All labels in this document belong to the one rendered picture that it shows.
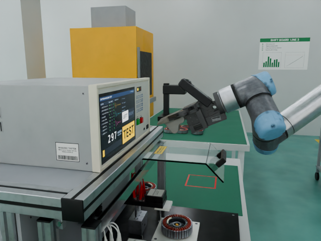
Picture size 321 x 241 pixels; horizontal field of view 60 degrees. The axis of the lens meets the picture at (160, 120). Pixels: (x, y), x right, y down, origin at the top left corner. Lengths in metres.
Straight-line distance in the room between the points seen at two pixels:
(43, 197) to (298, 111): 0.72
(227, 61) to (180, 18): 1.32
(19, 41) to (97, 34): 1.12
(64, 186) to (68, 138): 0.12
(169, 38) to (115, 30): 1.90
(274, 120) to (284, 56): 5.33
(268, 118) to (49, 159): 0.56
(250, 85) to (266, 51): 5.20
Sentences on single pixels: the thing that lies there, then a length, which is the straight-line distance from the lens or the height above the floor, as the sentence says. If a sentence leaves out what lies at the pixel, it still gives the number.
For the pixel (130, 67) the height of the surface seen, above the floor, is 1.35.
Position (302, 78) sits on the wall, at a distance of 6.14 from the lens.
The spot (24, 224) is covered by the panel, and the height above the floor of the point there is 1.03.
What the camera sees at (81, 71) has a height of 1.28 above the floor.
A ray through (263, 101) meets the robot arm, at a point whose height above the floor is 1.27.
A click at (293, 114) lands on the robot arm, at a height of 1.22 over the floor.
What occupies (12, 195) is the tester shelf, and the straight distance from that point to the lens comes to 0.64.
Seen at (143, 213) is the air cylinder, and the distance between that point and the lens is 1.09.
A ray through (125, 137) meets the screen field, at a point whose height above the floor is 1.16.
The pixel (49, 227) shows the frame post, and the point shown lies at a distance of 0.65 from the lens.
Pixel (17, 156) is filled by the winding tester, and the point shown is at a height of 1.14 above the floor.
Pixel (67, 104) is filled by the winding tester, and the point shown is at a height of 1.27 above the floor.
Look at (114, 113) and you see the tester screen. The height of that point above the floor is 1.24.
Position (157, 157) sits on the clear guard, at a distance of 0.93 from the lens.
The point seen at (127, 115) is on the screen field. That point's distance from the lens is 0.82.
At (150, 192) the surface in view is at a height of 0.92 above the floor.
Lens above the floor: 1.36
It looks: 11 degrees down
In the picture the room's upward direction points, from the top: straight up
